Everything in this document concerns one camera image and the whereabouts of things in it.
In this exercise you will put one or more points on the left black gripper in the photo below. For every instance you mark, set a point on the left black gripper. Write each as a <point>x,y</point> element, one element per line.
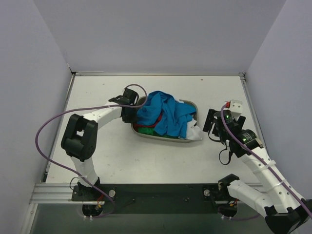
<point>129,115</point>

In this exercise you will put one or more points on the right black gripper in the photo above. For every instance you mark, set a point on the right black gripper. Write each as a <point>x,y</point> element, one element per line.
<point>210,121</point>

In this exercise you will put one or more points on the grey plastic bin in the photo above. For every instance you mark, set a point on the grey plastic bin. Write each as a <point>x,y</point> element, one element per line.
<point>176,140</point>

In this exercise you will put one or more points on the blue t shirt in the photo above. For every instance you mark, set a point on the blue t shirt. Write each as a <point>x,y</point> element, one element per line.
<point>175,114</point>

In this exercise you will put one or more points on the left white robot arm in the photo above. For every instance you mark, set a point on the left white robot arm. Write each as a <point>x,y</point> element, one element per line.
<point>80,137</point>

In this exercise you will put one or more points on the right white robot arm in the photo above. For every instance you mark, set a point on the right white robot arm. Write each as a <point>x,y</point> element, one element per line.
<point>282,207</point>

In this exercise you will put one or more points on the red t shirt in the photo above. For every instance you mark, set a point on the red t shirt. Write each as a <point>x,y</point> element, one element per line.
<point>136,125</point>

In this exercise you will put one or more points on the white t shirt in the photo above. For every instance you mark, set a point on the white t shirt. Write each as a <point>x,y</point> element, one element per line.
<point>193,132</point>

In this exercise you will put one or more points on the green t shirt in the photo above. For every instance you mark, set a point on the green t shirt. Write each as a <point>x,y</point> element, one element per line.
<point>152,132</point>

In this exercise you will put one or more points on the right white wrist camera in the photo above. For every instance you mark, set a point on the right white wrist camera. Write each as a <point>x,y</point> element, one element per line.
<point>235,107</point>

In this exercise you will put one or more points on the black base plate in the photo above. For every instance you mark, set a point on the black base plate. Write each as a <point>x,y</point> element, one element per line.
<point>131,207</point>

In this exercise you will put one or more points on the aluminium front rail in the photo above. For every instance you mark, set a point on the aluminium front rail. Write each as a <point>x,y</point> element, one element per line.
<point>51,193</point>

